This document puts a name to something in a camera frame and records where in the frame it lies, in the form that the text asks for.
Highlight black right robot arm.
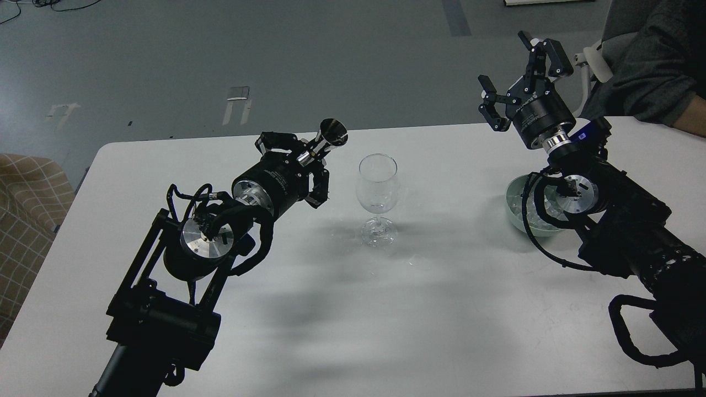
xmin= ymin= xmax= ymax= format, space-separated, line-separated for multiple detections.
xmin=478 ymin=31 xmax=705 ymax=396

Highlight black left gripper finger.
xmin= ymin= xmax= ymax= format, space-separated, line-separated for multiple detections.
xmin=301 ymin=163 xmax=330 ymax=209
xmin=255 ymin=131 xmax=309 ymax=160

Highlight beige checked cloth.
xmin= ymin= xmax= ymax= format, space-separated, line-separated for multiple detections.
xmin=1 ymin=153 xmax=75 ymax=342

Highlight clear wine glass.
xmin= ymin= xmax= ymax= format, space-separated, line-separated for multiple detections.
xmin=356 ymin=153 xmax=399 ymax=247

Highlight black floor cables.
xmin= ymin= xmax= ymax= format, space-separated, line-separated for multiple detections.
xmin=0 ymin=0 xmax=101 ymax=24

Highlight green bowl of ice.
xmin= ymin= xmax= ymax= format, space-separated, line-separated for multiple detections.
xmin=505 ymin=175 xmax=566 ymax=237

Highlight white office chair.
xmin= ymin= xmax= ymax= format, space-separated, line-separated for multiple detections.
xmin=573 ymin=40 xmax=614 ymax=116

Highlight person in grey hoodie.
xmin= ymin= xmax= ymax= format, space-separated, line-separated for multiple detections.
xmin=580 ymin=1 xmax=705 ymax=137

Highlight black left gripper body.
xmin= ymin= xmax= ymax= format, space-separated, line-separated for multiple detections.
xmin=231 ymin=152 xmax=318 ymax=219

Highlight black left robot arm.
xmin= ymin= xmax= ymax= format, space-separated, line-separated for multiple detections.
xmin=90 ymin=120 xmax=348 ymax=396

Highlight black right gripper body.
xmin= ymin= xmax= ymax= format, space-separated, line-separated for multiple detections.
xmin=505 ymin=77 xmax=576 ymax=150

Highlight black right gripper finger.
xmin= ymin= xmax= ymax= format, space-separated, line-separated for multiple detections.
xmin=478 ymin=74 xmax=520 ymax=131
xmin=517 ymin=30 xmax=574 ymax=92

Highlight steel cocktail jigger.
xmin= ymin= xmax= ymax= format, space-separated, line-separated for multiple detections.
xmin=296 ymin=118 xmax=348 ymax=168

